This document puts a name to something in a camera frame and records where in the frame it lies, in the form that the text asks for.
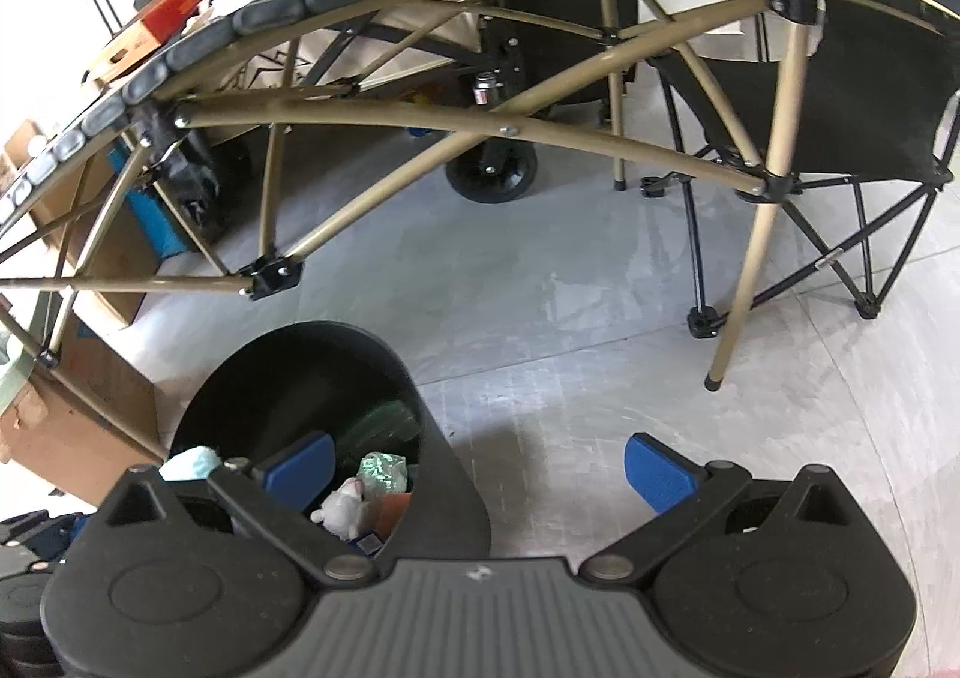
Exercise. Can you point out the light blue plush toy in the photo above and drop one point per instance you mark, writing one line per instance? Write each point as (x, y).
(191, 462)

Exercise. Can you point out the blue box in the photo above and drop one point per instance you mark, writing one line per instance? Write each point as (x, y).
(150, 220)

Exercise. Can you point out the large cardboard box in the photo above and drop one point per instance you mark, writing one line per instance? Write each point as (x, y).
(82, 423)

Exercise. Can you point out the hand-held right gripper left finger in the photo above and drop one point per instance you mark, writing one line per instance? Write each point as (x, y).
(300, 460)

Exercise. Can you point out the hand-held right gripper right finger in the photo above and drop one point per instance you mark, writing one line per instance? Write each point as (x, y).
(660, 468)

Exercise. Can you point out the black folding chair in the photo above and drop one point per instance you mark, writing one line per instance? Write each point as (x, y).
(862, 85)

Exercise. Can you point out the dark grey bag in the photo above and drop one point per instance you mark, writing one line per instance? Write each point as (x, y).
(191, 190)

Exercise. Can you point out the pale green plastic bag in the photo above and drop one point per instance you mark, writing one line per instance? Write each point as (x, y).
(15, 378)

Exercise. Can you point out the open brown cardboard box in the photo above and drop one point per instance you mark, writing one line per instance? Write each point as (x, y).
(112, 280)

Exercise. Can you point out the white and yellow plush toy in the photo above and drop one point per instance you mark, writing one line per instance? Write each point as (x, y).
(341, 509)

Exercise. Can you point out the orange cardboard box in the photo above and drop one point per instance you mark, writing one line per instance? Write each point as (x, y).
(180, 3)

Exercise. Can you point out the iridescent plastic bag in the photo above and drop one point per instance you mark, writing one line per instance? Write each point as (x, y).
(384, 472)

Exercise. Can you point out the orange cloth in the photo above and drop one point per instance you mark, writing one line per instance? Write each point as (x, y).
(394, 513)

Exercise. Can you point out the black trash bin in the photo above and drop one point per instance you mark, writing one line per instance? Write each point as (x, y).
(300, 385)

